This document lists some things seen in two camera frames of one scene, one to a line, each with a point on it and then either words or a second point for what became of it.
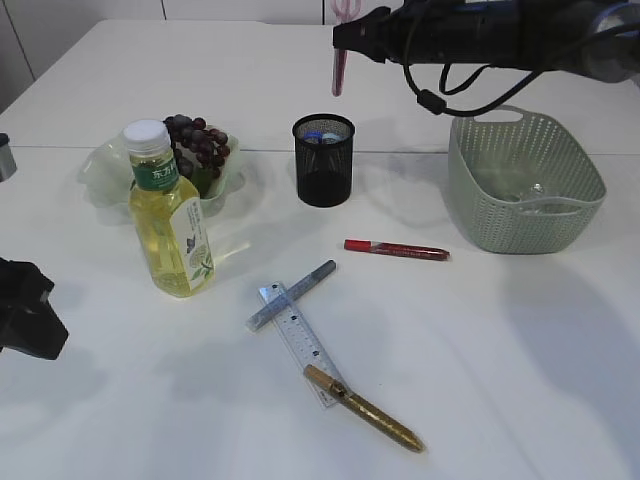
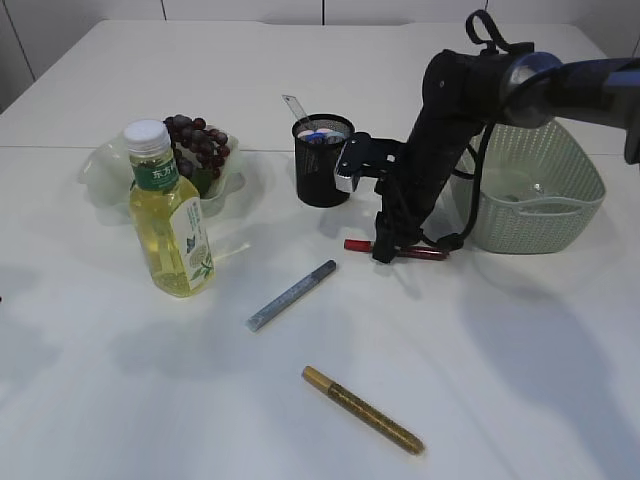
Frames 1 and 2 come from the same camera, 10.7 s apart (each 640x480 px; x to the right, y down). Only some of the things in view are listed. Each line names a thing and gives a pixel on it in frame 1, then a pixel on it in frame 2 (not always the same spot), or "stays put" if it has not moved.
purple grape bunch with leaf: [200, 152] stays put
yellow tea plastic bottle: [168, 216] stays put
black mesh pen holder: [324, 149] stays put
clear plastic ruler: [303, 340] → [294, 106]
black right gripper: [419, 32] → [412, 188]
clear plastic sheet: [531, 201] → [545, 205]
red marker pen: [394, 248] stays put
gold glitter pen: [363, 409] stays put
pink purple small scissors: [342, 11] → [309, 131]
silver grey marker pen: [264, 314] stays put
